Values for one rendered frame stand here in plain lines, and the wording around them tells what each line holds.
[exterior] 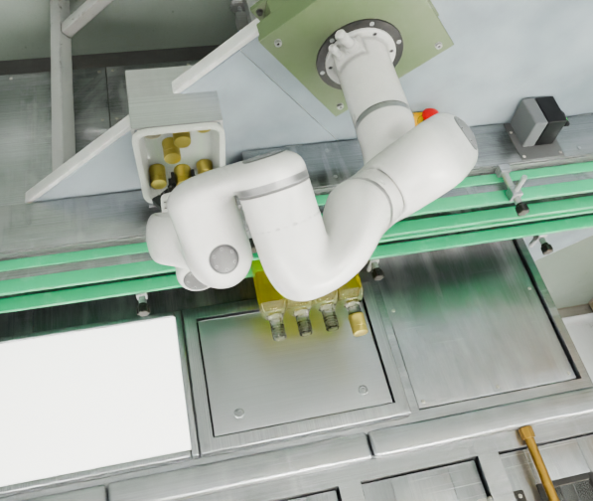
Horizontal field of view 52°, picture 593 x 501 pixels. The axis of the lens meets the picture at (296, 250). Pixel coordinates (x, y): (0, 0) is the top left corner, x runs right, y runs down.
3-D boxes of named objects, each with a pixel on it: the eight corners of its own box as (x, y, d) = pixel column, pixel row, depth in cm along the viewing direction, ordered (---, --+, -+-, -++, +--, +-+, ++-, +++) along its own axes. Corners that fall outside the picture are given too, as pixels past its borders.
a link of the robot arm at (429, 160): (315, 196, 80) (414, 124, 71) (373, 159, 100) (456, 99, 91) (357, 255, 80) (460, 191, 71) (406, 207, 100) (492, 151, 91)
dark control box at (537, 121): (508, 121, 146) (521, 147, 142) (520, 96, 140) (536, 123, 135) (538, 117, 148) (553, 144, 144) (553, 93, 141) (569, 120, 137)
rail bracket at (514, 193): (490, 170, 140) (513, 218, 133) (502, 149, 134) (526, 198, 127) (506, 168, 141) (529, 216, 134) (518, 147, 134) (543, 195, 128)
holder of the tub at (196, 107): (145, 187, 138) (148, 215, 134) (127, 98, 115) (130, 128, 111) (220, 178, 142) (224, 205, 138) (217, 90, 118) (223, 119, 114)
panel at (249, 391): (-10, 344, 137) (-17, 501, 120) (-15, 339, 135) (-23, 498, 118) (368, 286, 154) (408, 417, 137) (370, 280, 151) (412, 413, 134)
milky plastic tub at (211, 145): (141, 174, 134) (145, 206, 129) (126, 99, 115) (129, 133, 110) (220, 165, 137) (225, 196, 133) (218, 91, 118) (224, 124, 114)
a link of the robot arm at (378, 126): (339, 130, 99) (364, 211, 91) (402, 80, 92) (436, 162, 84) (374, 151, 105) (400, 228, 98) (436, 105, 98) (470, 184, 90)
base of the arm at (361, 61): (299, 50, 103) (320, 118, 95) (360, 2, 97) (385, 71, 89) (351, 92, 114) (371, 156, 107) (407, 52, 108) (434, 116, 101)
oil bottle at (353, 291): (317, 234, 147) (339, 313, 136) (319, 221, 142) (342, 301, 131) (339, 231, 148) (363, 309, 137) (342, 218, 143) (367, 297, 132)
